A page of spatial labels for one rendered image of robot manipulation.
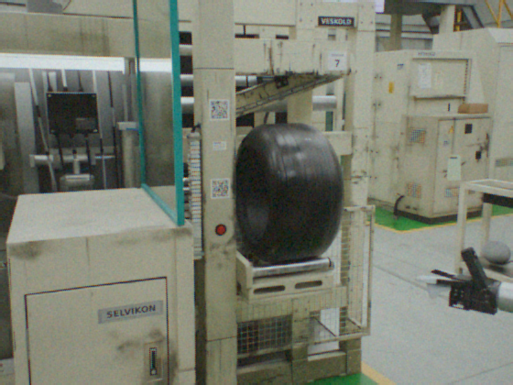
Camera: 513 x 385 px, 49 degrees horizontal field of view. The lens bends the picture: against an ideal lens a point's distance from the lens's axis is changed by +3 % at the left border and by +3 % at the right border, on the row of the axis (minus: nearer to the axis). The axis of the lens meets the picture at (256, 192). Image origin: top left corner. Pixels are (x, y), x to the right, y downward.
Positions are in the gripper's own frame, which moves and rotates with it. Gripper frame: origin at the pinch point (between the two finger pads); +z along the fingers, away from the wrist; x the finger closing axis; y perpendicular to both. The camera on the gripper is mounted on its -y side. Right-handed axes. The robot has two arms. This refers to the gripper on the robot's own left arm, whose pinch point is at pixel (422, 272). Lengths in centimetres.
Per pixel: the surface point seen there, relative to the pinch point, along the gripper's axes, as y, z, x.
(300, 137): -37, 56, 21
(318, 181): -22, 45, 18
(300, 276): 16, 55, 28
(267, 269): 13, 63, 16
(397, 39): -258, 354, 880
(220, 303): 29, 79, 9
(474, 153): -45, 112, 530
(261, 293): 23, 63, 14
